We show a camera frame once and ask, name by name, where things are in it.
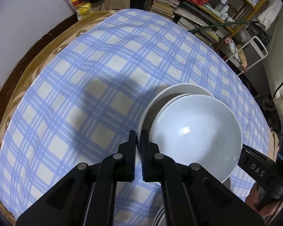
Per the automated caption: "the pile of magazines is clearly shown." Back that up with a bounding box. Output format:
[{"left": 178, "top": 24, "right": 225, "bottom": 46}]
[{"left": 175, "top": 7, "right": 221, "bottom": 45}]

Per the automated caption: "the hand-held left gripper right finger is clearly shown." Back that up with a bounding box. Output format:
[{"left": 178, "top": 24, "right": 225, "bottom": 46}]
[{"left": 140, "top": 129, "right": 263, "bottom": 226}]

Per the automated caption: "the stack of books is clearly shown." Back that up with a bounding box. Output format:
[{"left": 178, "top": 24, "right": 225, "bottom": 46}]
[{"left": 149, "top": 0, "right": 180, "bottom": 17}]

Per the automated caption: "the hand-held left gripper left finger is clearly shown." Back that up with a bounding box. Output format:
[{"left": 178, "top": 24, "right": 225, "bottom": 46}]
[{"left": 16, "top": 130, "right": 137, "bottom": 226}]

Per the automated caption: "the person's right hand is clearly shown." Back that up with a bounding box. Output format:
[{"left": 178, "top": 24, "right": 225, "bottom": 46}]
[{"left": 246, "top": 183, "right": 283, "bottom": 220}]

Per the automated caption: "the white bowl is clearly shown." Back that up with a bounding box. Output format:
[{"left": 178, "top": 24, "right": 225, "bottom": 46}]
[{"left": 149, "top": 94, "right": 242, "bottom": 187}]

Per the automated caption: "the wooden shelf unit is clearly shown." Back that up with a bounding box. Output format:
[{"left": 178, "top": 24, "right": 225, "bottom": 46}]
[{"left": 146, "top": 0, "right": 269, "bottom": 43}]

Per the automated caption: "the long thin pole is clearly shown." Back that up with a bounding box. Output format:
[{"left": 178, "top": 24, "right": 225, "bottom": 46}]
[{"left": 188, "top": 21, "right": 258, "bottom": 33}]

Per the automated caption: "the white trolley cart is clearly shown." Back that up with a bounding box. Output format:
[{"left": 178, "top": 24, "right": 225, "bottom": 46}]
[{"left": 223, "top": 27, "right": 268, "bottom": 76}]

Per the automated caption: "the yellow and white plastic bag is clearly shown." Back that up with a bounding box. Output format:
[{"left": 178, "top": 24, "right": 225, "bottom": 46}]
[{"left": 61, "top": 0, "right": 93, "bottom": 20}]

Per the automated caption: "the blue plaid sheet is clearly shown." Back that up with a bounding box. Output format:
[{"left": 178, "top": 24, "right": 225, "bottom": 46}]
[{"left": 0, "top": 9, "right": 270, "bottom": 226}]

